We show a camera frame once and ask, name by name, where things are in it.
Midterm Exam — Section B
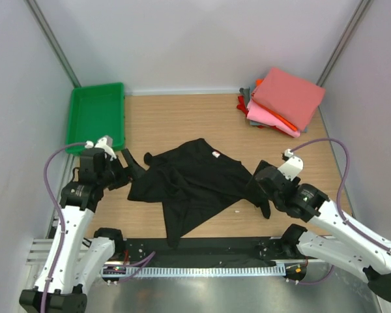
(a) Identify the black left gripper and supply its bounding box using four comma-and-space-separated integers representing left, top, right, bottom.
98, 149, 146, 190

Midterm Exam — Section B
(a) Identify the black t shirt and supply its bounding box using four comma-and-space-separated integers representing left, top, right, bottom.
128, 138, 270, 248

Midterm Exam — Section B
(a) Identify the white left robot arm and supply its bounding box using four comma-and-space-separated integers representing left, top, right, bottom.
19, 147, 145, 312

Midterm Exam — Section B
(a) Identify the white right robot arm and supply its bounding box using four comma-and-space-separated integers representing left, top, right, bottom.
247, 156, 391, 303

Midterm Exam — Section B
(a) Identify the folded light pink t shirt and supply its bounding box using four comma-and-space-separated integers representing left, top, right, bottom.
247, 100, 300, 138

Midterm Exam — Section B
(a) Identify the green plastic bin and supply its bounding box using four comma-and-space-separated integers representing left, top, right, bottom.
66, 82, 125, 151

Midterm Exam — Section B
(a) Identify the folded red t shirt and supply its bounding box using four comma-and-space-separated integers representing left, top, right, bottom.
237, 95, 248, 116

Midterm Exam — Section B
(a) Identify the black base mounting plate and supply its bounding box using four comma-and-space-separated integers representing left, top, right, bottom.
124, 237, 300, 262

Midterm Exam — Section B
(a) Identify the folded salmon pink t shirt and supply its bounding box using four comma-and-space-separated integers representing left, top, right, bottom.
252, 67, 326, 131

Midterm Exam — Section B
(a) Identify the folded grey t shirt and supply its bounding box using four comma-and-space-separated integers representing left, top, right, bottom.
239, 86, 255, 100

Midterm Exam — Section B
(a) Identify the folded orange t shirt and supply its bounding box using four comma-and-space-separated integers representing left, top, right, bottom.
255, 79, 298, 131

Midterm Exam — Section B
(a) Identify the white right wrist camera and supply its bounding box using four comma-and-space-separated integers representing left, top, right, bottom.
278, 149, 304, 181

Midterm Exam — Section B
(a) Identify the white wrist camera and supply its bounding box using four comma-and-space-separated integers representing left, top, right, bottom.
278, 149, 304, 181
85, 135, 117, 160

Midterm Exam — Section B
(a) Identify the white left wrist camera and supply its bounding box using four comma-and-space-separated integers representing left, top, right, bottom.
85, 135, 117, 160

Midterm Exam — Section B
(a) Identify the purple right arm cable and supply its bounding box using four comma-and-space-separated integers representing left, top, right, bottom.
291, 138, 391, 286

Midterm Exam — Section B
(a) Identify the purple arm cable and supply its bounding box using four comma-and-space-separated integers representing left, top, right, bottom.
291, 138, 391, 286
40, 142, 157, 313

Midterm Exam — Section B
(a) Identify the white slotted cable duct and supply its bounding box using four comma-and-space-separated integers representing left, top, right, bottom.
100, 263, 286, 279

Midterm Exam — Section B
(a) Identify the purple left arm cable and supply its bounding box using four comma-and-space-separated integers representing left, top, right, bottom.
40, 142, 157, 313

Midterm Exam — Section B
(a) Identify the aluminium frame rail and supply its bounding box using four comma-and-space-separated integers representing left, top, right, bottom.
26, 239, 53, 265

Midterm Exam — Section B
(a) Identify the left aluminium corner post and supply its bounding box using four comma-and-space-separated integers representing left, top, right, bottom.
25, 0, 81, 88

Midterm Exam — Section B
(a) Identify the aluminium corner post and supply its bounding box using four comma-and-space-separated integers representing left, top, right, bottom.
25, 0, 81, 88
315, 0, 374, 89

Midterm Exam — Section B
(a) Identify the right aluminium corner post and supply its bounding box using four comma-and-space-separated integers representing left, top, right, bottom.
315, 0, 374, 89

